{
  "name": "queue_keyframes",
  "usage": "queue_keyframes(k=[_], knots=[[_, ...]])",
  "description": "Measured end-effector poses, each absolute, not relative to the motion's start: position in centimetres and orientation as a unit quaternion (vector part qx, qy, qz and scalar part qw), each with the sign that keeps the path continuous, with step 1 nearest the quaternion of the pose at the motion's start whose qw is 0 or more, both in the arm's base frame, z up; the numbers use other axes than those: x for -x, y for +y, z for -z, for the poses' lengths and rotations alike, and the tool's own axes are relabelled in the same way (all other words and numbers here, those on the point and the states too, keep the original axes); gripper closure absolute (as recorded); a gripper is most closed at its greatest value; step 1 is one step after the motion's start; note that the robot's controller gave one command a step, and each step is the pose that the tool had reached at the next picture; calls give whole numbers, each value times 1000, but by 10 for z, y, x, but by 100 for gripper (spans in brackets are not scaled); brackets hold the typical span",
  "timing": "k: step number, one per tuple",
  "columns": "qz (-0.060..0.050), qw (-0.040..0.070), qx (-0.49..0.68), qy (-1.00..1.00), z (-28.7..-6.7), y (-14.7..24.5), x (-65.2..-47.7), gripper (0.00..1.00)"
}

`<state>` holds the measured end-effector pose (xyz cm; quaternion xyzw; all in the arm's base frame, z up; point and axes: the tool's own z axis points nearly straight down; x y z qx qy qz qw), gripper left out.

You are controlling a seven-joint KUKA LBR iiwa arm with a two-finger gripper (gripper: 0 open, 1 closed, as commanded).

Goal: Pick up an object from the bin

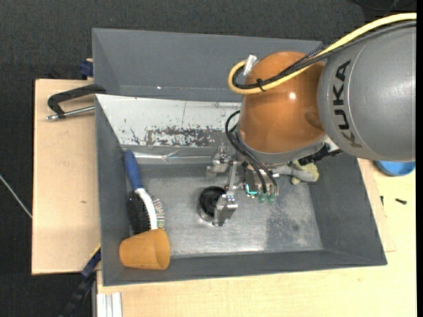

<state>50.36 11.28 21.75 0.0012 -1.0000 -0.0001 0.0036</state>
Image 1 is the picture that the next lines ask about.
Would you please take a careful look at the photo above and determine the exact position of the orange cup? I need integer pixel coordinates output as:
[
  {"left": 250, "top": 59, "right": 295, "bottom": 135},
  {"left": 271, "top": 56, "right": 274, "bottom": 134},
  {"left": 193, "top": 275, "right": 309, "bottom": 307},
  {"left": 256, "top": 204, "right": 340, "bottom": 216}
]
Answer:
[{"left": 118, "top": 228, "right": 172, "bottom": 271}]

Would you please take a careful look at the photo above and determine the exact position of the black round disc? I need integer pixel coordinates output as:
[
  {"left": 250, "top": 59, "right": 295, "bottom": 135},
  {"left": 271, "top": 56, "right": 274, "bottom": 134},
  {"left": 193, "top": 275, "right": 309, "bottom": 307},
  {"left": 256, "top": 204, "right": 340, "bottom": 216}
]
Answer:
[{"left": 198, "top": 186, "right": 226, "bottom": 218}]

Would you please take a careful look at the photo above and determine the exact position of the blue and white hairbrush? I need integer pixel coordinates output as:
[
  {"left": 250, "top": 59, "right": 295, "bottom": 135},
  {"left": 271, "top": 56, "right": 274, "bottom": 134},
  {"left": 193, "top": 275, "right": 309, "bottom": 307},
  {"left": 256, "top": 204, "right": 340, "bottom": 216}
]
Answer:
[{"left": 122, "top": 148, "right": 167, "bottom": 236}]

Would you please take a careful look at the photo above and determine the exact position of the grey metal bin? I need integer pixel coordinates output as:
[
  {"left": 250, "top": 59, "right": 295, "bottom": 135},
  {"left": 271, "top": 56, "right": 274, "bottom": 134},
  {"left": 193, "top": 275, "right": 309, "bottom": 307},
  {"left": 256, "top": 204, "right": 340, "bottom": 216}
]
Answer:
[{"left": 91, "top": 27, "right": 388, "bottom": 287}]

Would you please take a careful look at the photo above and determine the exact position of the grey and cream toy animal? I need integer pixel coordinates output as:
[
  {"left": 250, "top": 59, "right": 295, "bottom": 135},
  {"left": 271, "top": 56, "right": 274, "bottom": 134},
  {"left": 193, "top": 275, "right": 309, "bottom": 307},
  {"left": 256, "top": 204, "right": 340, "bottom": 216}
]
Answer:
[{"left": 280, "top": 161, "right": 321, "bottom": 185}]

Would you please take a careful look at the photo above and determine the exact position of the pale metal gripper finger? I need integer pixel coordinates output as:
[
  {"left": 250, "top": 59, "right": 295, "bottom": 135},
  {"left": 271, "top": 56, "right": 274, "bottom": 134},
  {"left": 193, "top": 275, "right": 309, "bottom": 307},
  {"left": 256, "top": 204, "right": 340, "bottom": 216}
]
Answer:
[
  {"left": 212, "top": 192, "right": 239, "bottom": 227},
  {"left": 206, "top": 145, "right": 233, "bottom": 179}
]

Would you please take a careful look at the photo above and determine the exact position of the blue round object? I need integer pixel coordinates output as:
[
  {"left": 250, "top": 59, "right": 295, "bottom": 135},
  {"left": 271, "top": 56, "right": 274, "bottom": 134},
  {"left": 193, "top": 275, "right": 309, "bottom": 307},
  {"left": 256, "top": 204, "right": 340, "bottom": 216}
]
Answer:
[{"left": 375, "top": 159, "right": 416, "bottom": 177}]

